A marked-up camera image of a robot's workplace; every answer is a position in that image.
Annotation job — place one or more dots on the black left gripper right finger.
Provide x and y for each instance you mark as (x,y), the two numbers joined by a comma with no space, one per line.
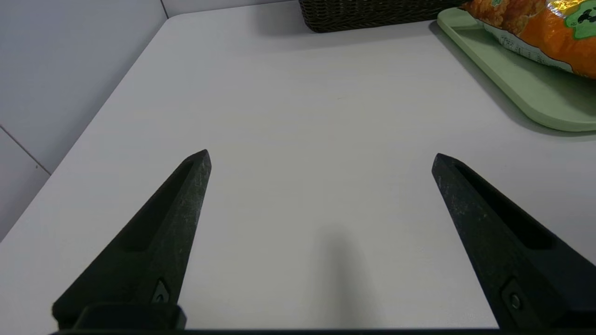
(507,260)

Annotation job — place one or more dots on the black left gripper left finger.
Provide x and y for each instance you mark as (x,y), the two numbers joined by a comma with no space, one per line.
(153,251)

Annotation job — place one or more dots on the orange snack bag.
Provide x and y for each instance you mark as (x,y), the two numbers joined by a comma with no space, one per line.
(549,28)

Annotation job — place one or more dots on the dark brown wicker basket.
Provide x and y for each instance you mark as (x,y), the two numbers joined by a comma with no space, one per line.
(363,16)

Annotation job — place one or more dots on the light green plastic tray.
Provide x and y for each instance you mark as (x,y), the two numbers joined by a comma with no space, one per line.
(521,83)

